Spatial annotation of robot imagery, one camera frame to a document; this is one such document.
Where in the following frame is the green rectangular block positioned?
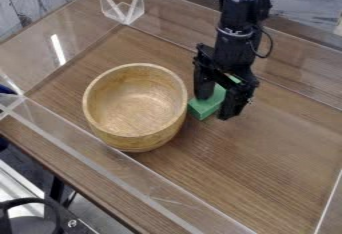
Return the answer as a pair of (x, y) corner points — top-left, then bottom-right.
(188, 74), (244, 120)

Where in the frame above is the black table leg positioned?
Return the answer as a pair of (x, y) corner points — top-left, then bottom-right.
(49, 177), (65, 202)

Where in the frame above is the clear acrylic tray wall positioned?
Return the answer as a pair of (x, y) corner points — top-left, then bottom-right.
(0, 94), (256, 234)

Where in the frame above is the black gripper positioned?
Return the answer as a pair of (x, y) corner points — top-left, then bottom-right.
(194, 29), (260, 120)

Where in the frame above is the brown wooden bowl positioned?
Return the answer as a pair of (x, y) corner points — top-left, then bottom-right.
(81, 63), (188, 153)

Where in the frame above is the black cable loop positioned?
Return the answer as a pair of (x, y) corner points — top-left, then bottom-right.
(0, 196), (63, 234)

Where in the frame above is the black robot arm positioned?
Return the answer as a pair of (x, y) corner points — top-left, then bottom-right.
(192, 0), (274, 120)

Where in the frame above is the clear acrylic corner bracket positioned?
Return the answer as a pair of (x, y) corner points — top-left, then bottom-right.
(99, 0), (144, 25)

